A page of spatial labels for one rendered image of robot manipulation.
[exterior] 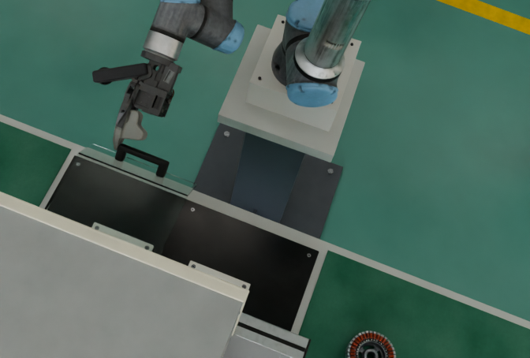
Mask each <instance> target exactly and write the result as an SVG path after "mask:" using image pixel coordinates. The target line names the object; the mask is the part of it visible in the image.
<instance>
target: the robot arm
mask: <svg viewBox="0 0 530 358"><path fill-rule="evenodd" d="M370 2H371V0H296V1H294V2H292V3H291V5H290V6H289V8H288V11H287V13H286V24H285V28H284V33H283V38H282V41H281V43H280V44H279V45H278V46H277V48H276V49H275V51H274V53H273V57H272V62H271V68H272V71H273V74H274V76H275V77H276V79H277V80H278V81H279V82H280V83H281V84H283V85H284V86H286V90H287V95H288V98H289V100H290V101H291V102H292V103H294V104H296V105H298V106H304V107H321V106H326V105H329V104H331V103H332V102H334V101H335V100H336V98H337V97H338V86H337V83H338V78H339V76H340V74H341V73H342V70H343V69H344V66H345V56H344V52H345V49H346V47H347V46H348V44H349V42H350V40H351V38H352V37H353V34H354V32H355V31H356V28H357V26H358V24H359V23H360V21H361V19H362V17H363V15H364V13H365V11H366V9H367V7H368V5H369V4H370ZM186 37H188V38H190V39H192V40H195V41H197V42H198V43H201V44H203V45H205V46H207V47H210V48H211V49H212V50H217V51H220V52H222V53H224V54H232V53H233V52H234V51H235V50H237V49H238V47H239V46H240V45H241V43H242V41H243V38H244V27H243V26H242V24H241V23H239V22H237V20H234V19H233V0H160V3H159V7H158V9H157V12H156V14H155V17H154V20H153V22H152V24H151V28H150V30H149V32H148V34H147V38H146V39H145V42H144V45H143V48H144V49H145V50H143V51H142V53H141V57H143V58H146V59H148V60H150V61H149V62H148V64H147V63H140V64H135V65H126V66H120V67H115V68H107V67H102V68H100V69H98V70H95V71H93V72H92V77H93V81H94V82H95V83H100V84H103V85H107V84H110V83H111V82H113V81H118V80H127V79H132V81H130V83H129V86H128V87H127V89H126V91H125V95H124V100H123V102H122V104H121V108H120V110H119V113H118V118H117V121H116V125H115V129H114V137H113V143H114V150H116V151H117V150H118V145H119V144H122V142H123V140H124V139H129V140H145V139H146V138H147V131H146V130H145V129H144V128H143V127H142V125H141V122H142V120H143V114H142V113H141V112H140V111H138V109H141V111H143V112H145V113H148V114H153V115H155V116H158V117H165V116H166V112H167V111H168V108H169V106H170V102H171V100H172V98H173V97H174V89H173V87H174V84H175V81H176V79H177V75H178V73H181V70H182V67H180V66H179V65H176V64H175V63H174V61H177V59H178V57H179V54H180V52H181V48H182V46H183V43H184V42H185V39H186ZM157 66H158V67H159V69H158V70H157V71H156V70H155V68H156V67H157ZM172 90H173V92H172Z"/></svg>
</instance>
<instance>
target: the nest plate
mask: <svg viewBox="0 0 530 358"><path fill-rule="evenodd" d="M188 267H191V268H194V269H196V270H199V271H202V272H204V273H206V274H209V275H212V276H214V277H216V278H220V279H222V280H224V281H226V282H229V283H232V284H234V285H237V286H240V287H241V288H244V289H247V290H249V287H250V285H251V284H249V283H247V282H243V281H242V280H239V279H237V278H234V277H231V276H229V275H227V274H223V273H221V272H219V271H216V270H213V269H211V268H209V267H206V266H204V265H201V264H199V263H196V262H193V261H192V260H191V261H190V263H189V265H188Z"/></svg>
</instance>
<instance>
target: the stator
mask: <svg viewBox="0 0 530 358"><path fill-rule="evenodd" d="M383 337H384V335H383V334H381V335H380V333H376V332H375V331H373V332H372V331H369V332H368V331H365V332H361V333H359V334H358V335H356V336H355V337H354V338H353V339H352V340H351V341H350V343H348V345H347V347H346V351H345V358H359V356H358V353H359V352H361V354H362V357H361V358H367V354H368V353H371V354H372V355H373V357H374V358H379V356H378V353H377V352H380V355H381V358H396V355H395V354H396V352H395V351H394V347H392V346H393V345H392V343H390V340H389V339H388V340H387V337H384V338H383ZM386 340H387V341H386ZM389 343H390V344H389ZM366 345H370V346H373V347H374V349H366V350H364V349H363V347H364V346H366Z"/></svg>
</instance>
